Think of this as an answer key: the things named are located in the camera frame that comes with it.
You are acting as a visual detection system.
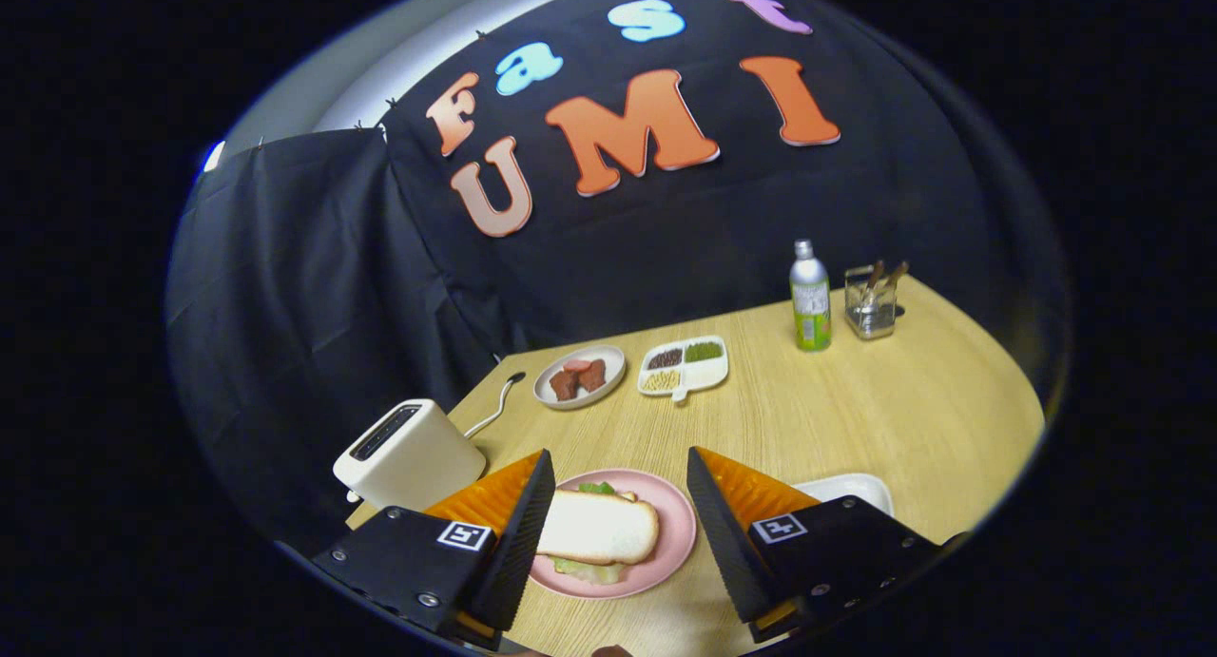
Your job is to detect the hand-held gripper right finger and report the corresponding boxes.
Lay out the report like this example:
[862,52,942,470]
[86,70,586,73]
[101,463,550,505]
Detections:
[686,446,952,644]

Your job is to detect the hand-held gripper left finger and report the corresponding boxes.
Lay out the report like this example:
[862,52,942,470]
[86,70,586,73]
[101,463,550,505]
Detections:
[312,449,557,650]

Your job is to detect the green lettuce leaf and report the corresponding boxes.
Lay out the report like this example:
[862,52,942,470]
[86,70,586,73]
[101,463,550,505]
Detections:
[553,481,628,587]

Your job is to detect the rounded brown-crust bread slice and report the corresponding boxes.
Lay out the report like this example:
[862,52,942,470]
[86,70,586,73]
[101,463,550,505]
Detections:
[537,489,661,566]

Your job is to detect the pink round plate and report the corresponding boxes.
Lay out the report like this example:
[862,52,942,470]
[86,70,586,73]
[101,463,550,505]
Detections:
[528,468,698,600]

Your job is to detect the white toaster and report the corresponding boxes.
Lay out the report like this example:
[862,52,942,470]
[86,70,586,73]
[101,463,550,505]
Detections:
[333,398,488,512]

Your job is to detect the small white plate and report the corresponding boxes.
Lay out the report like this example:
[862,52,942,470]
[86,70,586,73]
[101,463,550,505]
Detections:
[792,473,896,517]

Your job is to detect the white divided dish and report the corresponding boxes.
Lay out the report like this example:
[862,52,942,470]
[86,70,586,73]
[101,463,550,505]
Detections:
[638,336,730,403]

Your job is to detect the white round meat plate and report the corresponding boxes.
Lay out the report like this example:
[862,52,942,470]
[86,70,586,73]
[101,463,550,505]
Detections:
[533,344,628,411]

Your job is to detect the green and silver bottle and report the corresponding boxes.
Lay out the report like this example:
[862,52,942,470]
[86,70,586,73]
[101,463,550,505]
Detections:
[789,240,833,353]

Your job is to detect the white toaster cable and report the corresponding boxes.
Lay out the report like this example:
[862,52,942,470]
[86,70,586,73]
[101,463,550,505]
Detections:
[463,372,526,439]

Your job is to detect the wire cutlery holder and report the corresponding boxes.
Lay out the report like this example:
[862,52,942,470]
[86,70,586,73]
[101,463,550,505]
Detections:
[844,265,899,340]

